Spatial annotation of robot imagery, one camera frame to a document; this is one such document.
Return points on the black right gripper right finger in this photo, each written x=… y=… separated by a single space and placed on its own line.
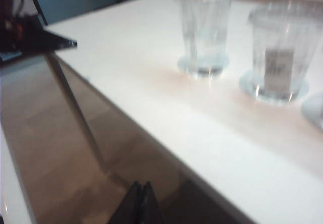
x=152 y=206

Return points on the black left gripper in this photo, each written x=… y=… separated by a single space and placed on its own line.
x=15 y=2

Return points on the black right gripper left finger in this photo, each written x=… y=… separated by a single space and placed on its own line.
x=128 y=206

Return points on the large clear logo plastic cup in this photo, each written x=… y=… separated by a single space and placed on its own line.
x=204 y=32

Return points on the medium clear labelled plastic cup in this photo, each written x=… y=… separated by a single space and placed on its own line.
x=282 y=55

